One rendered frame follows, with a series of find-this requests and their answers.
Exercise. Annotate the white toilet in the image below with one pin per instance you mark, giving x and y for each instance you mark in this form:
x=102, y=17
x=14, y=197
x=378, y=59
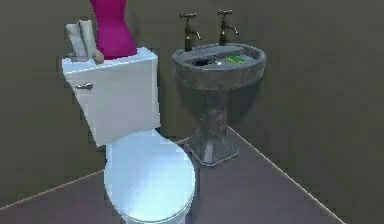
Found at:
x=126, y=110

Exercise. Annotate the green soap bar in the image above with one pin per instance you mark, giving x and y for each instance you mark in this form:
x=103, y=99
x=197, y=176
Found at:
x=235, y=59

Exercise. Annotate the bronze tap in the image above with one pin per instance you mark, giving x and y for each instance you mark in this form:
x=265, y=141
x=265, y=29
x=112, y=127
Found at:
x=225, y=28
x=189, y=33

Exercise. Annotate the silver toilet flush lever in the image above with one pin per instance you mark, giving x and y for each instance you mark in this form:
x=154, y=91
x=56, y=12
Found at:
x=85, y=86

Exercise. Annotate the magenta vase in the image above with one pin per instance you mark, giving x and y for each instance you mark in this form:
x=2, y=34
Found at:
x=113, y=33

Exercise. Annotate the grey stone pedestal sink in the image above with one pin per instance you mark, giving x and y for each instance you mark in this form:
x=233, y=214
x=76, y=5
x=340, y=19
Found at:
x=216, y=86

